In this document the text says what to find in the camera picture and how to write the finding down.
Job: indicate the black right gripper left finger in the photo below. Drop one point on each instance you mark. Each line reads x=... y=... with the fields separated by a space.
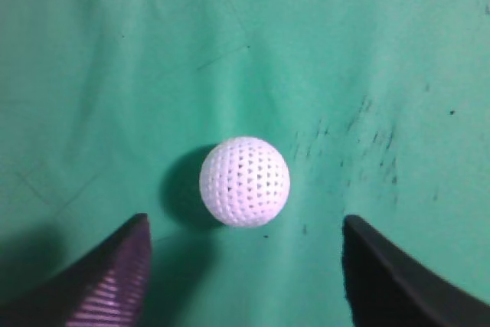
x=106 y=287

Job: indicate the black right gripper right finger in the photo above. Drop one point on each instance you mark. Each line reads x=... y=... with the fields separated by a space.
x=385 y=286

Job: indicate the white perforated ball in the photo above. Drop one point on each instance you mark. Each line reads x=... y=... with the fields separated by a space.
x=244 y=182

